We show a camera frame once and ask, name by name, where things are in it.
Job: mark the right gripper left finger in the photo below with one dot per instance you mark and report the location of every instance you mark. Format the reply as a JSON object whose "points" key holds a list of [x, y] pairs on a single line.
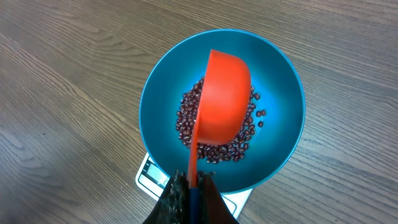
{"points": [[172, 206]]}

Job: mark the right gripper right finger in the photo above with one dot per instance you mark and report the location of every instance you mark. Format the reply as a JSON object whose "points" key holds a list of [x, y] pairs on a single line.
{"points": [[213, 209]]}

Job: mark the red measuring scoop blue handle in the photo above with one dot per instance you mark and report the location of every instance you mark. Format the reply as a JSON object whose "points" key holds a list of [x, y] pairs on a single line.
{"points": [[223, 104]]}

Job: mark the white digital kitchen scale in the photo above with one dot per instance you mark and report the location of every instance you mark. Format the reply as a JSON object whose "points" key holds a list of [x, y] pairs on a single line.
{"points": [[152, 181]]}

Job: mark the red beans in bowl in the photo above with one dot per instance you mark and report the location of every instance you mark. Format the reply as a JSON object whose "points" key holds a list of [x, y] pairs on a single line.
{"points": [[231, 151]]}

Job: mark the blue bowl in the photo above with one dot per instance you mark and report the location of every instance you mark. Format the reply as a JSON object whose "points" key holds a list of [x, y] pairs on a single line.
{"points": [[273, 77]]}

